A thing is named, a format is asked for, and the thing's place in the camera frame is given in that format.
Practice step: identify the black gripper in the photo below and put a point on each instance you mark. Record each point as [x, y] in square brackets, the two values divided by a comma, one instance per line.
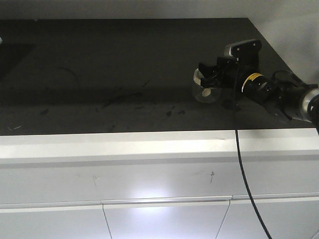
[226, 74]

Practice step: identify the glass jar with white lid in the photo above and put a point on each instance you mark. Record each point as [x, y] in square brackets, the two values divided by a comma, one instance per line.
[201, 94]

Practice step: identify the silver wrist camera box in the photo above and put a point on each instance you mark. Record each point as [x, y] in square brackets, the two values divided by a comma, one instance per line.
[245, 52]

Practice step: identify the white base cabinet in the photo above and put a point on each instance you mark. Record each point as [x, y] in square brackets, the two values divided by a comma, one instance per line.
[160, 185]

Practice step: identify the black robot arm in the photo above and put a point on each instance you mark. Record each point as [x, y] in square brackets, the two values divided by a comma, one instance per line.
[284, 99]

